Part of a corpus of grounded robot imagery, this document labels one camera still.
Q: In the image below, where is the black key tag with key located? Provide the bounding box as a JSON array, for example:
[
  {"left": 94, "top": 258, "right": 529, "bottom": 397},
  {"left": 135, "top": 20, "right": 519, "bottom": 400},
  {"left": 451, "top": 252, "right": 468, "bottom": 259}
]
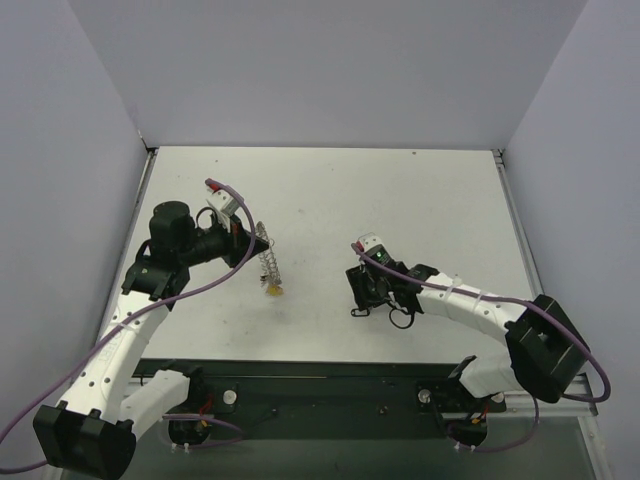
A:
[{"left": 350, "top": 308, "right": 371, "bottom": 318}]

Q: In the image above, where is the metal band with key rings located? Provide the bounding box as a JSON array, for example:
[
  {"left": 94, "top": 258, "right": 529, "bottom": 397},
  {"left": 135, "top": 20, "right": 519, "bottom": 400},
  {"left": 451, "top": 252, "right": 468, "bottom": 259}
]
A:
[{"left": 256, "top": 221, "right": 282, "bottom": 287}]

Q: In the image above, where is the yellow key tag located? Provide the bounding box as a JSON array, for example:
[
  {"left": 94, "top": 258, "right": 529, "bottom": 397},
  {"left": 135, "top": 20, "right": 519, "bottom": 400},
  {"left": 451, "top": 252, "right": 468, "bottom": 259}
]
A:
[{"left": 266, "top": 285, "right": 284, "bottom": 297}]

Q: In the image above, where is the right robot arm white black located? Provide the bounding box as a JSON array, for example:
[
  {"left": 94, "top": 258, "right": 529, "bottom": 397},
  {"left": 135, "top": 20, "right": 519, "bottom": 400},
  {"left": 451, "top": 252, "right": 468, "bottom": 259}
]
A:
[{"left": 346, "top": 262, "right": 586, "bottom": 403}]

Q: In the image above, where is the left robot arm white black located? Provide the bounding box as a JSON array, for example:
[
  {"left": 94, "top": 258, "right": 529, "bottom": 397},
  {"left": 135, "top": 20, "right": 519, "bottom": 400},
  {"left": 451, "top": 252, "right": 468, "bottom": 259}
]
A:
[{"left": 33, "top": 201, "right": 270, "bottom": 479}]

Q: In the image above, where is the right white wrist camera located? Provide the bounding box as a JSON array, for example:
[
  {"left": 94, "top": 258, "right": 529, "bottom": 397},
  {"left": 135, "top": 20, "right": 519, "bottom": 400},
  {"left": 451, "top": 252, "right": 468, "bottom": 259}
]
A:
[{"left": 353, "top": 232, "right": 393, "bottom": 266}]

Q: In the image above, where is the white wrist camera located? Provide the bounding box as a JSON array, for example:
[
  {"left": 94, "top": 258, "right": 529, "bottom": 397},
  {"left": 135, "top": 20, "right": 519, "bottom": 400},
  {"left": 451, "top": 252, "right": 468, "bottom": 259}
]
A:
[
  {"left": 353, "top": 232, "right": 393, "bottom": 266},
  {"left": 205, "top": 179, "right": 240, "bottom": 230}
]

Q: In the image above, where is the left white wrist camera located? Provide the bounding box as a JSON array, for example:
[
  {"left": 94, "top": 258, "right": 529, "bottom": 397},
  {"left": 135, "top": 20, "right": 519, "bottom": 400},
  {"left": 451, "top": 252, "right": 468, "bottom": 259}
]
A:
[{"left": 205, "top": 179, "right": 240, "bottom": 230}]

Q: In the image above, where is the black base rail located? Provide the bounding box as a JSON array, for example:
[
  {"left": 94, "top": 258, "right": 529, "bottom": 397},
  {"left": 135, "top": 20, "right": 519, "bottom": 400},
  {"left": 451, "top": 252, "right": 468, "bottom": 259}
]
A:
[{"left": 133, "top": 359, "right": 506, "bottom": 448}]

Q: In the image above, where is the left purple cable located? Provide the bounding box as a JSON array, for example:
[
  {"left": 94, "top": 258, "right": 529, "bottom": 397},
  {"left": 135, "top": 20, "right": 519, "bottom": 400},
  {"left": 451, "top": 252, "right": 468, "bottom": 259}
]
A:
[{"left": 0, "top": 179, "right": 256, "bottom": 474}]

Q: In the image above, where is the purple cable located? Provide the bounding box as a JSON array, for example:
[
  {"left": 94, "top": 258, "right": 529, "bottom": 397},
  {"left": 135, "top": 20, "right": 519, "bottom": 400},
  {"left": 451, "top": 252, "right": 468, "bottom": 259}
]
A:
[
  {"left": 354, "top": 247, "right": 612, "bottom": 454},
  {"left": 0, "top": 179, "right": 256, "bottom": 474}
]

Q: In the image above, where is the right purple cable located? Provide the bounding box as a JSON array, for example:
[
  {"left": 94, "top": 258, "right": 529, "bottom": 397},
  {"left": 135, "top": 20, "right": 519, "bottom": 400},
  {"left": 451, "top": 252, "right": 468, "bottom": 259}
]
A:
[{"left": 354, "top": 247, "right": 612, "bottom": 454}]

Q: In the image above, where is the aluminium table frame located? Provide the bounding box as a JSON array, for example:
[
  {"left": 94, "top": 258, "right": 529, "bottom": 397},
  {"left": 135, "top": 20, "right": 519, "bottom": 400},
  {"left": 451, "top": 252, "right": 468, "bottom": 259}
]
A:
[{"left": 491, "top": 149, "right": 599, "bottom": 416}]

